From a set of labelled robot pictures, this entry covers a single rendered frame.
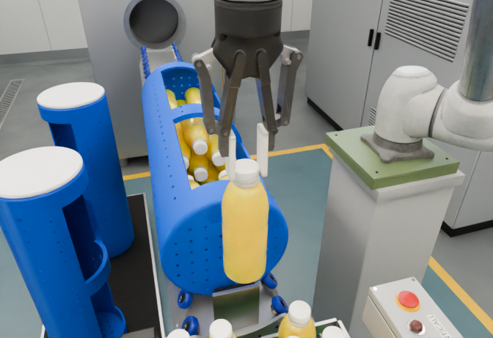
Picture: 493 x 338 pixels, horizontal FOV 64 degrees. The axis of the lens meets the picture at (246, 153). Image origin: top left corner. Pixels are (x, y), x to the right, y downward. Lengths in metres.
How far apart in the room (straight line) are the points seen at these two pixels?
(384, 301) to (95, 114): 1.40
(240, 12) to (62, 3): 5.45
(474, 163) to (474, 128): 1.24
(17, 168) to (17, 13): 4.64
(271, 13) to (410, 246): 1.22
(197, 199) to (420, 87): 0.75
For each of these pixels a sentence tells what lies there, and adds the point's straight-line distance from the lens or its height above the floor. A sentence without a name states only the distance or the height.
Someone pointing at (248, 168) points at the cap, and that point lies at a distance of 0.54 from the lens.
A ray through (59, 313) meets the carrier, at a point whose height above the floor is 0.53.
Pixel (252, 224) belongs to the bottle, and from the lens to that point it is 0.57.
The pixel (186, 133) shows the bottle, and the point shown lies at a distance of 1.13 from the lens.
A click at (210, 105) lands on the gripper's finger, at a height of 1.52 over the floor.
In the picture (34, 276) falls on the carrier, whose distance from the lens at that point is 1.49.
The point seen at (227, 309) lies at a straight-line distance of 0.89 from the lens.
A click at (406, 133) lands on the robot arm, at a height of 1.13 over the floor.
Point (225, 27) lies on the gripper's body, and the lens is 0.44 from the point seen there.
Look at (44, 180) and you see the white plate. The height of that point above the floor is 1.04.
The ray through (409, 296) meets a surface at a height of 1.11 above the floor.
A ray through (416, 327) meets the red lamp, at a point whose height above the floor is 1.11.
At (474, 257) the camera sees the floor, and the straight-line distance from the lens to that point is 2.71.
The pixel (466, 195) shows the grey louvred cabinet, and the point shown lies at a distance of 2.58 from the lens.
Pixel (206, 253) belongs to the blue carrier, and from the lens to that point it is 0.86.
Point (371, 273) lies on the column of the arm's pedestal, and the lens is 1.53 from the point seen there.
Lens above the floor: 1.71
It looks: 32 degrees down
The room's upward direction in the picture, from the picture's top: straight up
